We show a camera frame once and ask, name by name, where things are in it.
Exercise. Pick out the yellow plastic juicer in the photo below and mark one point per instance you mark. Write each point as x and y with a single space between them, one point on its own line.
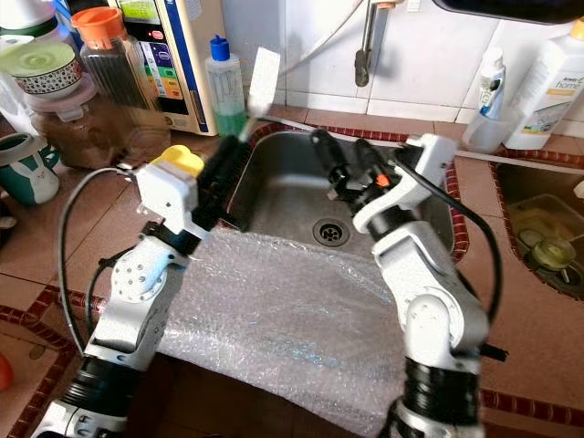
181 160

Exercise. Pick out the clear bubble wrap sheet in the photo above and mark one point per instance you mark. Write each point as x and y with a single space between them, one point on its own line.
283 319

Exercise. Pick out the steel sink drain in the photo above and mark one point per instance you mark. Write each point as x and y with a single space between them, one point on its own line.
330 232

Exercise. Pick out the white detergent bottle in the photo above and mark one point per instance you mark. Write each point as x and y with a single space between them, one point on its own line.
543 91

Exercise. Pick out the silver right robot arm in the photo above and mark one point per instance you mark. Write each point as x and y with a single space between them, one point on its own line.
438 319

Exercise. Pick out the patterned bowl with green lid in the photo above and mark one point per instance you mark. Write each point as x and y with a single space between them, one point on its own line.
41 64

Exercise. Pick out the black pan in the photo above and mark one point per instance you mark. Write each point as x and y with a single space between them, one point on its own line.
511 9

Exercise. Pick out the steel faucet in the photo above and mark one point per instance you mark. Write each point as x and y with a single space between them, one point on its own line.
368 55

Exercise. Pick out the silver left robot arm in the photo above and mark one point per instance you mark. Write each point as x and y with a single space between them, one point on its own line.
137 310

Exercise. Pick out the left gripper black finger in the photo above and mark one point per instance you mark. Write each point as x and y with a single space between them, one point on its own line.
208 169
228 155

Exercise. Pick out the clear plastic cup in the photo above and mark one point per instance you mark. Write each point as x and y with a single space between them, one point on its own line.
479 137

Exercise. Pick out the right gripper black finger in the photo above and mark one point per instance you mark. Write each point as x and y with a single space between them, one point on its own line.
328 155
365 157

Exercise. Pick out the jar with pink lid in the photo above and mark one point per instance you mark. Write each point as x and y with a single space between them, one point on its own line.
73 128

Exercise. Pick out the teal bunny mug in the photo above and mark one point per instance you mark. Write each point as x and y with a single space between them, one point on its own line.
27 173

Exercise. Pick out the beige water ioniser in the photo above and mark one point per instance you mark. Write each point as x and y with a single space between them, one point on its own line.
173 55

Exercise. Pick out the white tube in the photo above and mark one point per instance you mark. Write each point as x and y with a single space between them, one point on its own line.
493 82

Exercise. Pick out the white jug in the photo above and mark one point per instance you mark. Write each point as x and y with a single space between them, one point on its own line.
27 11

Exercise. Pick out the clear jar with orange lid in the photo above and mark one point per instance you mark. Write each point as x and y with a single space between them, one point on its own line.
119 82

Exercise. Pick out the soap bottle with blue cap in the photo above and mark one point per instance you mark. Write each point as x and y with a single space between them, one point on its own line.
228 100

